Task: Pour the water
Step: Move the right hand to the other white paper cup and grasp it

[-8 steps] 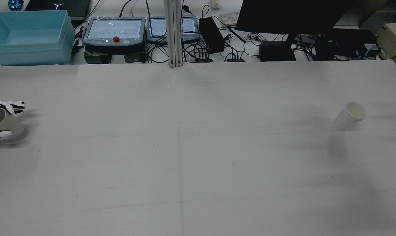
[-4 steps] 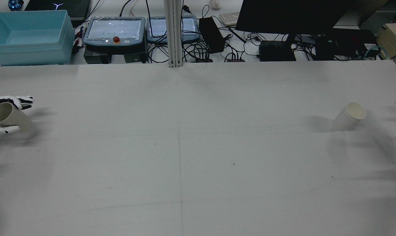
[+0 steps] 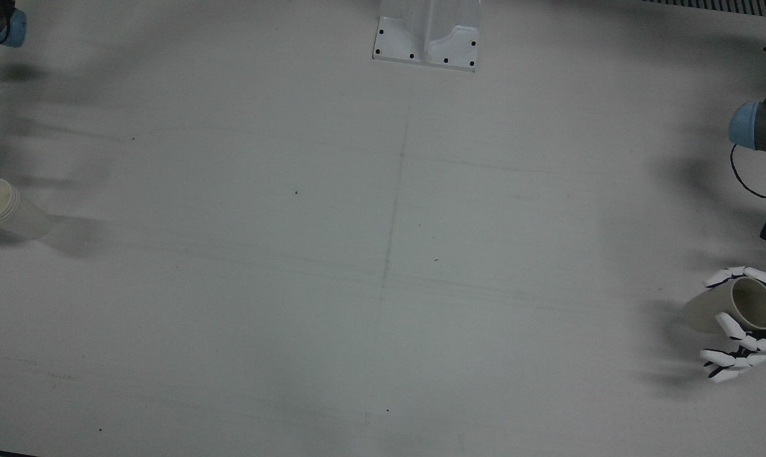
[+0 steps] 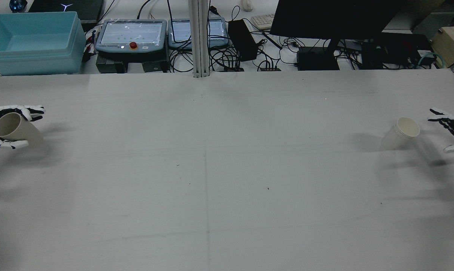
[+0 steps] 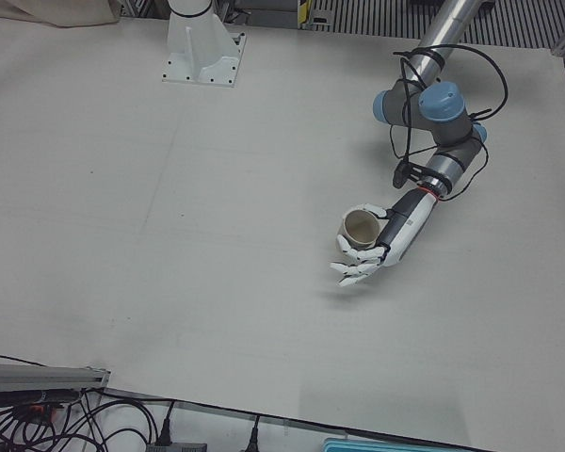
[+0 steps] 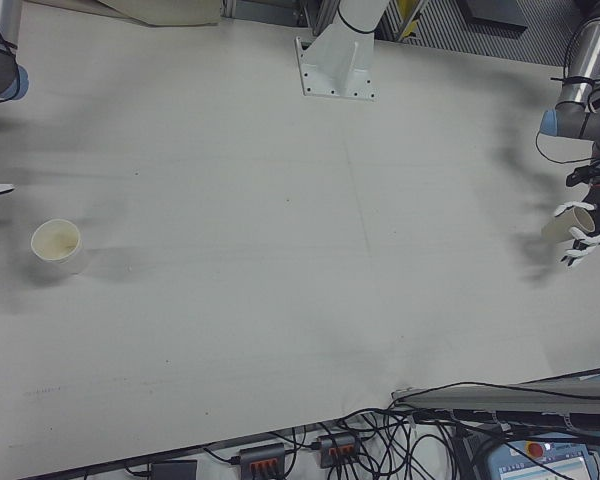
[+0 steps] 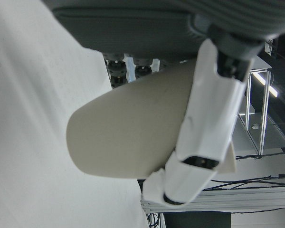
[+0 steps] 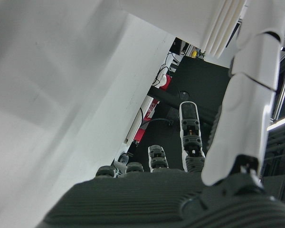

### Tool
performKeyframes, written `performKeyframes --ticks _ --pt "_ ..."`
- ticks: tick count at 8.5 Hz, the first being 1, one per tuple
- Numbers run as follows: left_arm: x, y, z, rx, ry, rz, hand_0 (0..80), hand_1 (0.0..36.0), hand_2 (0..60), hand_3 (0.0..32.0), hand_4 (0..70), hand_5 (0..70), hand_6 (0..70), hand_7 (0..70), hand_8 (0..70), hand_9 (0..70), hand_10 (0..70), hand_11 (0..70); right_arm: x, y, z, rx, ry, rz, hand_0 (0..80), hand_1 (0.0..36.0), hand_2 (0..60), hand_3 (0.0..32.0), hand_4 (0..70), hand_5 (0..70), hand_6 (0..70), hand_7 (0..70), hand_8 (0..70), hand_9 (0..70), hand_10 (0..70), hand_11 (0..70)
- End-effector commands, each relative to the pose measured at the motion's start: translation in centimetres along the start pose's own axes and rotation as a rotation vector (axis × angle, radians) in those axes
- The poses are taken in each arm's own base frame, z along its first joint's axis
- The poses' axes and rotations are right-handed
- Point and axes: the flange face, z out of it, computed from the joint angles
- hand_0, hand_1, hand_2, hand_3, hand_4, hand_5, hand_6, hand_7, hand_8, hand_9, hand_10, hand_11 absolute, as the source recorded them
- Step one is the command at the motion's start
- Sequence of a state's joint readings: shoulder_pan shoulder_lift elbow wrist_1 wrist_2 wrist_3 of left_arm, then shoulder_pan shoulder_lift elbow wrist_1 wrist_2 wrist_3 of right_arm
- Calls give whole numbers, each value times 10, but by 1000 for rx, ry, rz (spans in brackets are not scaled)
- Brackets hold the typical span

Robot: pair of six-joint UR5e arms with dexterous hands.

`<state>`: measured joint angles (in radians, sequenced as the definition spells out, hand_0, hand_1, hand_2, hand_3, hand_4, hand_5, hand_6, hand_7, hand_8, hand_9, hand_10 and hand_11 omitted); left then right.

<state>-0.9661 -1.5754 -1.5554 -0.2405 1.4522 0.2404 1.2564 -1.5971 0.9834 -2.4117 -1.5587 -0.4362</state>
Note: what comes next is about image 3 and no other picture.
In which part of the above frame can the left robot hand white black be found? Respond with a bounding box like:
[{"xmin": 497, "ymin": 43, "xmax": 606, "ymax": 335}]
[{"xmin": 701, "ymin": 267, "xmax": 766, "ymax": 383}]

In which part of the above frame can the white paper cup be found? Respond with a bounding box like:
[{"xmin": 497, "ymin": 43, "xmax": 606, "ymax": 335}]
[{"xmin": 683, "ymin": 277, "xmax": 766, "ymax": 335}]

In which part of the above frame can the white paper cup ribbed rim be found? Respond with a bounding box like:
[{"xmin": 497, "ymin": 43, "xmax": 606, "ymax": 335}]
[{"xmin": 0, "ymin": 178, "xmax": 53, "ymax": 240}]

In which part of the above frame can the black ribbed floor mat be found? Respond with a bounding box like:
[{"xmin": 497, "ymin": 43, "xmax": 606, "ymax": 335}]
[{"xmin": 640, "ymin": 0, "xmax": 766, "ymax": 20}]

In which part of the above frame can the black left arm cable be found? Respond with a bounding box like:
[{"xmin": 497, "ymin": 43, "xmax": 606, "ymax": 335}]
[{"xmin": 730, "ymin": 145, "xmax": 766, "ymax": 200}]

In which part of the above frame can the white metal mount base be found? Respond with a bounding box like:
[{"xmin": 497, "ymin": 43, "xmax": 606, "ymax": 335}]
[{"xmin": 373, "ymin": 0, "xmax": 482, "ymax": 72}]

